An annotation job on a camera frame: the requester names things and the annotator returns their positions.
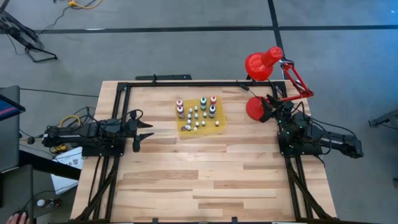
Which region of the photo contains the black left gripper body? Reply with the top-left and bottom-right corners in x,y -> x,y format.
124,114 -> 141,141

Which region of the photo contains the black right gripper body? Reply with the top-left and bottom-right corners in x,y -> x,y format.
273,101 -> 295,121

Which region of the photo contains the red desk lamp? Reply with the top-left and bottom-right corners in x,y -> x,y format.
244,46 -> 315,122

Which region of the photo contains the black bar device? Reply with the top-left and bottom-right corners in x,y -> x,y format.
136,73 -> 193,82

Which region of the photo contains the yellow translucent plastic tray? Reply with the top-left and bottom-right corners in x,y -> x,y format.
175,95 -> 227,138

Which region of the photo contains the white printed paper box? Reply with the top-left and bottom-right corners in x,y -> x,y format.
50,146 -> 85,195

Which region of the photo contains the black floor beam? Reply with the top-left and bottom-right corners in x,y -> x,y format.
18,150 -> 82,181

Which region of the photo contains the black floor stand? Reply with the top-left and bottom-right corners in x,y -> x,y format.
368,108 -> 398,128

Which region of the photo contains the grey cabinet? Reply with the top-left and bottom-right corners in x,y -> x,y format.
0,85 -> 21,174

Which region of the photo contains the laptop with lit screen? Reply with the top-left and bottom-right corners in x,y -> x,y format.
0,93 -> 26,122

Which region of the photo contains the black tripod stand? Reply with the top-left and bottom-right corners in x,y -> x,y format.
0,8 -> 58,63

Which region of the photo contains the person's hand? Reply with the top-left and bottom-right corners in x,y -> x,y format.
5,211 -> 30,224

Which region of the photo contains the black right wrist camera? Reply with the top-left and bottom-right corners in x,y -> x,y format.
260,107 -> 272,123

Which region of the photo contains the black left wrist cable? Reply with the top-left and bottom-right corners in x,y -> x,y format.
119,108 -> 144,125

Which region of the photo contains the black lamp cable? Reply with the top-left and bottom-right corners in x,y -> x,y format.
236,80 -> 262,100

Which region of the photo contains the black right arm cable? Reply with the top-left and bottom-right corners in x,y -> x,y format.
294,101 -> 358,138

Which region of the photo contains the yellow coiled cable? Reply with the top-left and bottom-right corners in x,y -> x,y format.
54,114 -> 82,153

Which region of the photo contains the black aluminium table frame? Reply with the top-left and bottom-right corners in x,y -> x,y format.
74,81 -> 335,224

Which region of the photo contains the thin black floor cable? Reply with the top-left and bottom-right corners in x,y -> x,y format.
20,88 -> 99,98

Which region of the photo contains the yellow floor cable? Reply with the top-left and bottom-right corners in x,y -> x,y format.
67,0 -> 104,9

